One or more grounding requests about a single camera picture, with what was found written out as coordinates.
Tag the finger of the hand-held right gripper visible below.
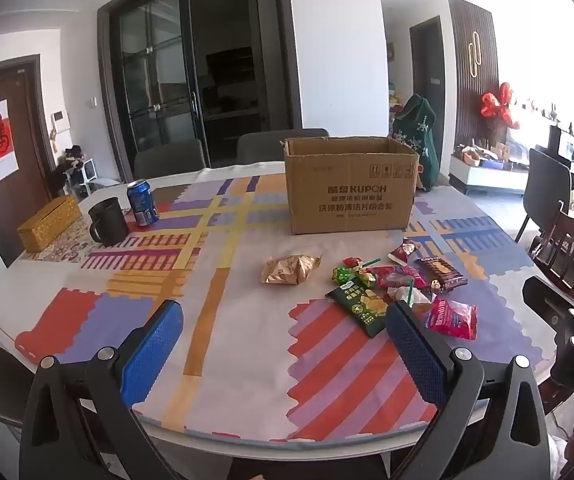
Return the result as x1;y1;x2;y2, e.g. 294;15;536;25
522;275;574;323

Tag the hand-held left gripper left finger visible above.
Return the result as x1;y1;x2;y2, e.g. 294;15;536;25
20;300;185;480

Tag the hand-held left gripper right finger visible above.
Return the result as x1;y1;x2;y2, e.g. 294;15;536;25
385;301;554;480

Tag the pink snack packet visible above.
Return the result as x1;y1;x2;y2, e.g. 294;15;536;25
424;297;478;341

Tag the white snack packet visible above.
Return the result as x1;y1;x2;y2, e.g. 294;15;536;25
388;280;435;311

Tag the green snack packet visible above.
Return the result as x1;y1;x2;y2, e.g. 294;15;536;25
326;285;393;339

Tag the long red snack packet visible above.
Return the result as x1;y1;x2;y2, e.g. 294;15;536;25
367;266;428;290

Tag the dark brown snack packet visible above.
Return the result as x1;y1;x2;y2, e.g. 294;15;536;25
414;256;468;295

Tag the small red snack packet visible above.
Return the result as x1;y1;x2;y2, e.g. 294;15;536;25
388;237;423;266

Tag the gold snack packet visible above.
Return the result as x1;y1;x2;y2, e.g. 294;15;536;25
260;254;323;287

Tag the brown cardboard box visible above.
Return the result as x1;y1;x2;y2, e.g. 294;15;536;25
281;136;421;236

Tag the colourful patterned tablecloth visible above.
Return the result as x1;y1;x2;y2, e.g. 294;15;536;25
0;160;558;447

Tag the dark side chair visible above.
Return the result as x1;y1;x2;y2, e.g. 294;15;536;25
514;147;574;244

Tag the patterned placemat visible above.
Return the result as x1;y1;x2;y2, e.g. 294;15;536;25
17;229;133;267

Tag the black mug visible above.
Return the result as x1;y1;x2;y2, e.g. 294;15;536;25
88;197;131;248

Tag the white low cabinet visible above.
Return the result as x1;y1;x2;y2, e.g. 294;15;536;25
449;152;528;196

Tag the blue drink can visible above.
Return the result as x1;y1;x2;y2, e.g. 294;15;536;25
126;179;160;227

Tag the yellow woven tissue box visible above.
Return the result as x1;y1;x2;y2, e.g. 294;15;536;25
16;195;84;253

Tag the grey dining chair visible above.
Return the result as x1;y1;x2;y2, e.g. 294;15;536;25
237;128;330;166
134;138;207;181

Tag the small white shelf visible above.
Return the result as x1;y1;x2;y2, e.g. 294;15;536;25
61;145;99;197

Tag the red foil balloon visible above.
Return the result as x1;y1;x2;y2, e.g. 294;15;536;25
480;82;520;131

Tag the green knitted snowflake bag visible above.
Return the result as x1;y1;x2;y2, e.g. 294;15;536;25
392;94;440;192

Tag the shelf with colourful clutter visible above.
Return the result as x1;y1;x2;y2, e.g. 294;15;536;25
387;84;409;137

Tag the brown entrance door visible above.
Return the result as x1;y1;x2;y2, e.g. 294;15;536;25
0;55;61;267

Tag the dark interior door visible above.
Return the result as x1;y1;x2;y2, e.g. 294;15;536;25
409;16;448;112

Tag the black glass sliding door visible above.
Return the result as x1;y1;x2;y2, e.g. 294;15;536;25
98;0;304;182

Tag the gold wall ornament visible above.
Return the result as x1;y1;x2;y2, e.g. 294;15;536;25
468;31;483;80

